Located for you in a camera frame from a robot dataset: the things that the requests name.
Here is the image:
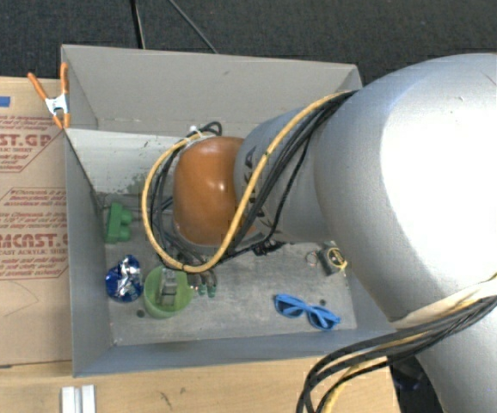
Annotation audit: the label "green cup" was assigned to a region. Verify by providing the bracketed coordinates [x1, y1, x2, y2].
[143, 264, 194, 320]

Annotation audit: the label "blue crumpled foil packet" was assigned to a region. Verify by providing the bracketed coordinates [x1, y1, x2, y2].
[104, 254, 144, 304]

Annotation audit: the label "grey metal bin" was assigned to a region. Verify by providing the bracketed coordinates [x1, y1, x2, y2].
[59, 44, 398, 379]

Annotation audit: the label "green toy block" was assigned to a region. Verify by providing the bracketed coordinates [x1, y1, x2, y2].
[103, 201, 135, 245]

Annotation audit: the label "blue sunglasses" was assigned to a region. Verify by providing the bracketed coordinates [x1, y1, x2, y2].
[273, 293, 342, 332]

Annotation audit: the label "black and yellow tape measure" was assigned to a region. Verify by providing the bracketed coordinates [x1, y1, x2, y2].
[305, 240, 349, 277]

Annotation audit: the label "brown cardboard board red print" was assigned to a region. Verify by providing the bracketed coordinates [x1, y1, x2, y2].
[0, 74, 74, 370]

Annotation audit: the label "black cylinder on white bracket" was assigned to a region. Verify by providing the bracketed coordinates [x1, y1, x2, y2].
[253, 238, 288, 256]

